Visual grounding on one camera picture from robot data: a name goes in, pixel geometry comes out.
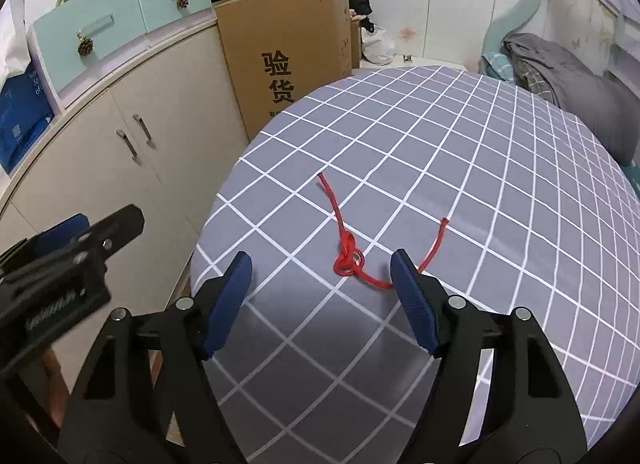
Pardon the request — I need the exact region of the metal cabinet handle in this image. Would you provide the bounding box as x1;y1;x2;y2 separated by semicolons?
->
132;114;156;149
116;129;139;164

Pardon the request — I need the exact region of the left metal cabinet handle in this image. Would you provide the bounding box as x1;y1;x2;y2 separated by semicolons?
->
116;129;139;164

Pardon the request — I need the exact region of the grey checked bed sheet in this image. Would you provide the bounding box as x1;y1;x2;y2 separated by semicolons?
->
191;66;639;463

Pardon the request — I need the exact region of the red knotted string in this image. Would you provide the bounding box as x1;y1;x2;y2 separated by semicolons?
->
316;171;452;291

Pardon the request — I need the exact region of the folded grey blanket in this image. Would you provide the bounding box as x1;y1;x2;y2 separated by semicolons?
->
503;34;639;166

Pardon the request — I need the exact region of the beige two-door cabinet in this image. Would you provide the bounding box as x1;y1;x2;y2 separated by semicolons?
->
0;17;252;390

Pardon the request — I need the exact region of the blue paper bag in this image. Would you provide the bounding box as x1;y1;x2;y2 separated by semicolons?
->
0;64;53;173

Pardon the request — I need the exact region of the white paper bag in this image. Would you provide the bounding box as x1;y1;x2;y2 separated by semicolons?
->
0;0;32;90

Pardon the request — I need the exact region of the tall brown cardboard box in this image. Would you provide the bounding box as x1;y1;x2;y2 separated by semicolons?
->
215;0;352;139

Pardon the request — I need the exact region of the mint green drawer unit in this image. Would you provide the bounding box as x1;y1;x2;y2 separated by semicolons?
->
34;0;212;92

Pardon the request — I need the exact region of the right metal cabinet handle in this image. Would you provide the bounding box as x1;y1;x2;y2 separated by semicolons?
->
132;114;156;149

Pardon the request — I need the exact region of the white clothes pile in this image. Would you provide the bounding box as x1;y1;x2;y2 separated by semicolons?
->
348;0;396;67

